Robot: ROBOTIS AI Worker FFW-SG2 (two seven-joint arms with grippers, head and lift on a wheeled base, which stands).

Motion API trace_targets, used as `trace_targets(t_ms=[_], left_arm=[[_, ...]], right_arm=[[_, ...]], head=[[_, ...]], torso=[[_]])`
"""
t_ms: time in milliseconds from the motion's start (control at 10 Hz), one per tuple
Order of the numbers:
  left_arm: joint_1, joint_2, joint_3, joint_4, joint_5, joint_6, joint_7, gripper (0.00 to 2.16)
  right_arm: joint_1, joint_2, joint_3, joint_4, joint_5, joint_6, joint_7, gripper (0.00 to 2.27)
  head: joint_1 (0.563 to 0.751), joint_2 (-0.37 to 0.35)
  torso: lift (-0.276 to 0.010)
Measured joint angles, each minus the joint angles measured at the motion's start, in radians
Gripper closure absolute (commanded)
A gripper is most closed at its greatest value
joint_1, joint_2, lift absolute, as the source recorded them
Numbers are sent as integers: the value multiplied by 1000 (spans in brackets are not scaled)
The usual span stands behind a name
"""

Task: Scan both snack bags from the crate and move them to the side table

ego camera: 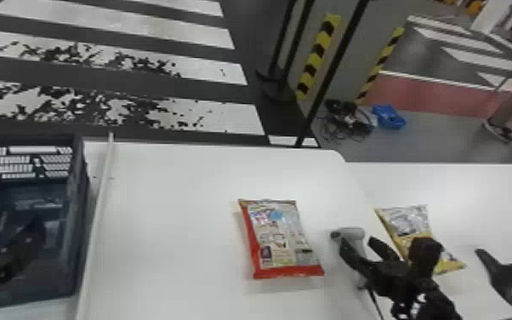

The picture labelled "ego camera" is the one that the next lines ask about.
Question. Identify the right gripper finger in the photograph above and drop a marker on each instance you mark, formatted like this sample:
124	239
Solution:
383	250
355	258

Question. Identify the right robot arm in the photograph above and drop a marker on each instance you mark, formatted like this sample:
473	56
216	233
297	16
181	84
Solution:
430	301

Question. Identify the black stand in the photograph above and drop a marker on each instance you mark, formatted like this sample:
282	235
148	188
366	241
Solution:
506	272

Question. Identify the hand scanner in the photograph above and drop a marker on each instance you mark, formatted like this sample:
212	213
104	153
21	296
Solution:
349	233

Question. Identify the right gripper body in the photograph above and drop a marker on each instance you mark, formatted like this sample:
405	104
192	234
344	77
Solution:
390	279

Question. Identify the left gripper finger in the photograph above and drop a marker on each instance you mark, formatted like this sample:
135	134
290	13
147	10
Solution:
29	243

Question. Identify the blue basket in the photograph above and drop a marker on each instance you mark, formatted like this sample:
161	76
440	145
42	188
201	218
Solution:
32	178

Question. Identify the blue box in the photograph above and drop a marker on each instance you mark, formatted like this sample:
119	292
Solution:
388	117

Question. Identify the striped post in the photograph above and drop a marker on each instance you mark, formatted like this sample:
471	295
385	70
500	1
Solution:
378	65
315	58

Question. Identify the red snack packet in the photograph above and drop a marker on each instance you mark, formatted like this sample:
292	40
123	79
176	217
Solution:
278	241

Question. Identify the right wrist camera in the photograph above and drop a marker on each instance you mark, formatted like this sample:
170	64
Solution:
424	257

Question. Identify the yellow snack packet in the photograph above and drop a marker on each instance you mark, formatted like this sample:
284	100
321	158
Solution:
405	223

